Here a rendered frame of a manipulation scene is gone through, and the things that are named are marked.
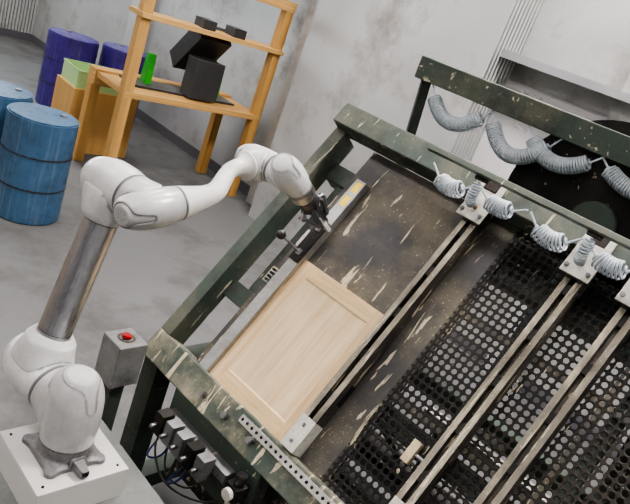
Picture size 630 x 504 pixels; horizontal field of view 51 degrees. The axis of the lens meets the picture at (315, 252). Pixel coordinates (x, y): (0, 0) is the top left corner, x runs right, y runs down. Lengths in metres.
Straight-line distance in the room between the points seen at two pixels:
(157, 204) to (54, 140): 3.54
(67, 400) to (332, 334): 0.95
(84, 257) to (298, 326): 0.87
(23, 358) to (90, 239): 0.40
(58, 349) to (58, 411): 0.19
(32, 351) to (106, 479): 0.43
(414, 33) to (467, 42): 0.53
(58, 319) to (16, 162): 3.42
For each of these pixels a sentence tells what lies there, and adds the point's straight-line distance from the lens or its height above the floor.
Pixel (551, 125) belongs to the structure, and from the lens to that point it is 2.81.
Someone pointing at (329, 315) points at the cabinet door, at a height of 1.26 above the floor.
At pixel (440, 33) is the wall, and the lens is 5.75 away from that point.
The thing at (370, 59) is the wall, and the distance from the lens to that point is 6.13.
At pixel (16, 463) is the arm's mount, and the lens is 2.11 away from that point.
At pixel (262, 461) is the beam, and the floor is 0.84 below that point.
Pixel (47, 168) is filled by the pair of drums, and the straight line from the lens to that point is 5.37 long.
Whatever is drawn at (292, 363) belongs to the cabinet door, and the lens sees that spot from 2.42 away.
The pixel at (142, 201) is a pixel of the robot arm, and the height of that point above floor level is 1.65.
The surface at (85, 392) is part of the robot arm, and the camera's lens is 1.96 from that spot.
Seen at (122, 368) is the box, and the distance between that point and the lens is 2.56.
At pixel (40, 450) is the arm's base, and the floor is 0.89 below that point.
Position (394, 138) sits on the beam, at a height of 1.88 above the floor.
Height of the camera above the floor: 2.27
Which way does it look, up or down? 20 degrees down
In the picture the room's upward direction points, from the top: 21 degrees clockwise
